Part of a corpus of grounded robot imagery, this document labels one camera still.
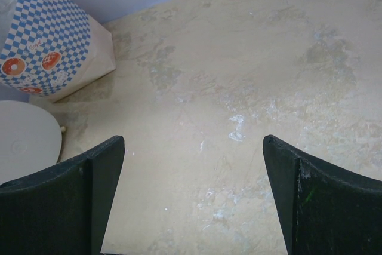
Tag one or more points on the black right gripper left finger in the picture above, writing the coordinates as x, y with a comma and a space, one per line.
65, 208

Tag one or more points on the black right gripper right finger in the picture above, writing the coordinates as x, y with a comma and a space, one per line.
322, 208

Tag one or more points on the blue checkered paper bag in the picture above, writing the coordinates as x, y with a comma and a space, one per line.
52, 48

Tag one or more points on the white round container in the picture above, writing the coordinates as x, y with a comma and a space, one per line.
31, 140

